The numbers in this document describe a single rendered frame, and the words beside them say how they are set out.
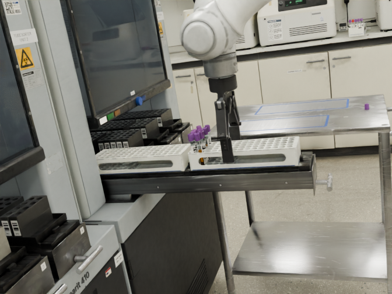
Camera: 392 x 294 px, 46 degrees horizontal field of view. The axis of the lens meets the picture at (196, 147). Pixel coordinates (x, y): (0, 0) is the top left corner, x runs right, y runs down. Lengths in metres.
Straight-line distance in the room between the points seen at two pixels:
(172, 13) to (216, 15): 3.34
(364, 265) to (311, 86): 1.98
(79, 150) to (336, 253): 1.07
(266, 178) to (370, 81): 2.40
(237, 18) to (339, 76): 2.53
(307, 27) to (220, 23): 2.51
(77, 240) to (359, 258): 1.10
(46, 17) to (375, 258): 1.36
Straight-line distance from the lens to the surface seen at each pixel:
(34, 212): 1.09
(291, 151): 1.20
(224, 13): 1.02
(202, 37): 0.98
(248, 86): 3.59
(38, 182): 1.16
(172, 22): 4.36
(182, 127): 1.77
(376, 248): 1.90
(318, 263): 1.80
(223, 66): 1.18
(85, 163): 1.29
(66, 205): 1.22
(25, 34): 1.15
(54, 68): 1.22
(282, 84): 3.55
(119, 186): 1.36
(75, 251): 1.09
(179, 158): 1.27
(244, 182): 1.23
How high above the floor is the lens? 1.23
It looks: 16 degrees down
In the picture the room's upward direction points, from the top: 9 degrees counter-clockwise
